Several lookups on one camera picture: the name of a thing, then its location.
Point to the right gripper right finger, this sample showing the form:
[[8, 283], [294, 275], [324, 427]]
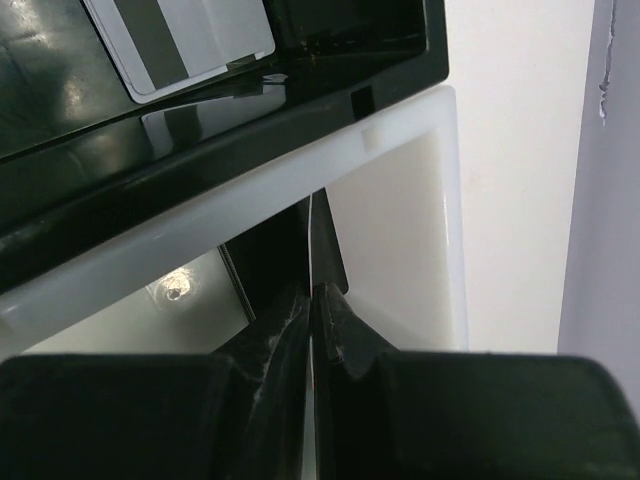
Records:
[[386, 413]]

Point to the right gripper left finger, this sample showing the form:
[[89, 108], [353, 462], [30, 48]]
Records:
[[235, 413]]

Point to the black VIP credit card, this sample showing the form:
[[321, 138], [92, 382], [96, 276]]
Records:
[[268, 257]]

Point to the black white three-bin tray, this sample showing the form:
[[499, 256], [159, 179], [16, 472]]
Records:
[[112, 212]]

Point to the dark card pocket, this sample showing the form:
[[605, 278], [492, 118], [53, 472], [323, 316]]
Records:
[[325, 250]]

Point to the silver white card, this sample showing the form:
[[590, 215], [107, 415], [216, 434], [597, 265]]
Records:
[[163, 47]]

